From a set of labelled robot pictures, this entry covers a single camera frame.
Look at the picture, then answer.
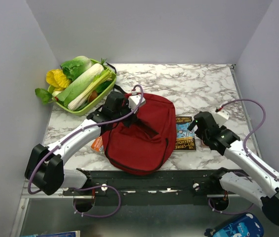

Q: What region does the green lettuce head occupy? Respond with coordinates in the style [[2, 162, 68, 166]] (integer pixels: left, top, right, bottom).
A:
[[61, 56, 92, 81]]

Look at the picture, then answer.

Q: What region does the purple cable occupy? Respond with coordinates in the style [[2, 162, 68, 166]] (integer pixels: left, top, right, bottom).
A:
[[208, 99, 279, 215], [28, 84, 145, 218]]

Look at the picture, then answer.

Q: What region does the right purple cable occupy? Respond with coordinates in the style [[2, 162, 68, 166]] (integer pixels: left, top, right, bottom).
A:
[[208, 99, 279, 215]]

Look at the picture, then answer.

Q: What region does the blue book corner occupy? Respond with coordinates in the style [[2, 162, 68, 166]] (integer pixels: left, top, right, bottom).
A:
[[37, 231, 80, 237]]

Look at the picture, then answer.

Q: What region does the celery stalk bunch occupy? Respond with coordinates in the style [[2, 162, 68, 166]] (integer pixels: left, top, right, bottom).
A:
[[75, 69, 114, 104]]

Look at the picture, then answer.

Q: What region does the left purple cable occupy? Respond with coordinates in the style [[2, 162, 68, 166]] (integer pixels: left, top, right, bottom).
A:
[[28, 84, 145, 218]]

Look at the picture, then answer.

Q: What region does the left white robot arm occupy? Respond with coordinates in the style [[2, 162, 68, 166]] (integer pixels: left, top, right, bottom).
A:
[[25, 90, 145, 195]]

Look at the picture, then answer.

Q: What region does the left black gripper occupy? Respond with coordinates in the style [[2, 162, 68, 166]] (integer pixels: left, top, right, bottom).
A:
[[113, 100, 139, 128]]

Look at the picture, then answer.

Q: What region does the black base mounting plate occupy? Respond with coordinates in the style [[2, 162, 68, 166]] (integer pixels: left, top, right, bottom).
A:
[[63, 169, 231, 210]]

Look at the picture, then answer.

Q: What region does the treehouse storey book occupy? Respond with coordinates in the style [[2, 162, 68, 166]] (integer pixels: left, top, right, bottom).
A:
[[174, 116, 196, 151]]

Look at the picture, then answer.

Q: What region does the dark green spinach leaf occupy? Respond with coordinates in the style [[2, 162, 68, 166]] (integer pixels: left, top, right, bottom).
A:
[[35, 88, 53, 105]]

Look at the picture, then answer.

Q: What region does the brown mushroom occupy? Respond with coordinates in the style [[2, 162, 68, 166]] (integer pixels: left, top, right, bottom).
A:
[[88, 90, 98, 103]]

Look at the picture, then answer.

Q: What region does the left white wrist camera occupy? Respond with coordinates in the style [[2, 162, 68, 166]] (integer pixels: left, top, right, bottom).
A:
[[128, 94, 146, 110]]

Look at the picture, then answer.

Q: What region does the green plastic basket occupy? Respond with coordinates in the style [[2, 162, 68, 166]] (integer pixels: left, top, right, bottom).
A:
[[54, 59, 117, 116]]

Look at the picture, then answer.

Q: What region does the red backpack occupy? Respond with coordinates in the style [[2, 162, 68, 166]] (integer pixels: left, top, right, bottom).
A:
[[102, 93, 176, 175]]

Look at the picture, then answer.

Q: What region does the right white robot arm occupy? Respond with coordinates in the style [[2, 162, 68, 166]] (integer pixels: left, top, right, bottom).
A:
[[188, 111, 279, 226]]

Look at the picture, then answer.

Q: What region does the orange paperback book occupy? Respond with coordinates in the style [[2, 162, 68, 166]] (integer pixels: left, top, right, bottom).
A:
[[91, 136, 104, 153]]

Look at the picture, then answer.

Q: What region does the blue pencil case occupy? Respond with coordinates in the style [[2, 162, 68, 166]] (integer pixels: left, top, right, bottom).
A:
[[204, 213, 264, 237]]

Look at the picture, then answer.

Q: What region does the yellow leaf vegetable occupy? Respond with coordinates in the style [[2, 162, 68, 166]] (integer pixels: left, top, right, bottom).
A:
[[46, 69, 71, 91]]

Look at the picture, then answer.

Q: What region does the aluminium rail frame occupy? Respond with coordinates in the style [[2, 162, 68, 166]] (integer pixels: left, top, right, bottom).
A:
[[18, 64, 279, 237]]

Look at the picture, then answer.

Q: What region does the napa cabbage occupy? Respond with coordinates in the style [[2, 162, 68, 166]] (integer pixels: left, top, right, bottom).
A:
[[56, 68, 103, 107]]

